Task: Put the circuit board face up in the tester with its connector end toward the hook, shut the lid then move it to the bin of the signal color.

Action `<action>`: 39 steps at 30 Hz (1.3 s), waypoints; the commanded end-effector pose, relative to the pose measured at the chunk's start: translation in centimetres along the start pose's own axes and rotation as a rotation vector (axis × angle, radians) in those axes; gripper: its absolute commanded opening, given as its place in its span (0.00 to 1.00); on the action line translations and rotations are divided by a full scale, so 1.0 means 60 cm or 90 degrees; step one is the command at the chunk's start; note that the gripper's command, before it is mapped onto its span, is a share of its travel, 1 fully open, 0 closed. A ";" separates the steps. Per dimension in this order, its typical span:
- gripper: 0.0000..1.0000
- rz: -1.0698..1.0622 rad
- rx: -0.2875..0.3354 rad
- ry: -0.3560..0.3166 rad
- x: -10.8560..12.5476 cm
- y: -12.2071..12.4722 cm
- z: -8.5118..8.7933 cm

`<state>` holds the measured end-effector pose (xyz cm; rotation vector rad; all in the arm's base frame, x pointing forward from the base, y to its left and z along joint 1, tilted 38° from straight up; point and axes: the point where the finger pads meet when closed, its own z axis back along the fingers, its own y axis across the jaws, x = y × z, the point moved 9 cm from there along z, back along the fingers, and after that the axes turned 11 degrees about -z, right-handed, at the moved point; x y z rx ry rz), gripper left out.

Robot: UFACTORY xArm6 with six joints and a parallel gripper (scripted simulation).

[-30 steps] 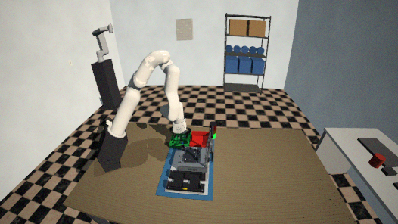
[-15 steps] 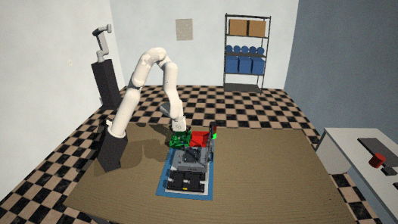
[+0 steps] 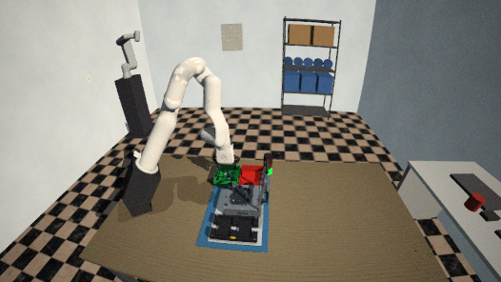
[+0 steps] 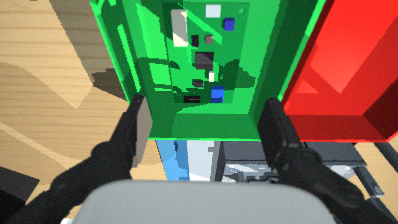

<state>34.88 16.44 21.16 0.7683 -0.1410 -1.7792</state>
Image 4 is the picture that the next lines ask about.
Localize green circuit board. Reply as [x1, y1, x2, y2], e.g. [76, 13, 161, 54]
[162, 2, 250, 104]

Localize green bin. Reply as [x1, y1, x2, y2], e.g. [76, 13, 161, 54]
[89, 0, 325, 141]

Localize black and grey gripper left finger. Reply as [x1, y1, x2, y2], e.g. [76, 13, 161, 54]
[4, 94, 153, 224]

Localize red bin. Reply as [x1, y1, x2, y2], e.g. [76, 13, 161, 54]
[281, 0, 398, 142]

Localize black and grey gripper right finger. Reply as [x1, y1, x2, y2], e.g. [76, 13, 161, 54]
[257, 98, 396, 224]

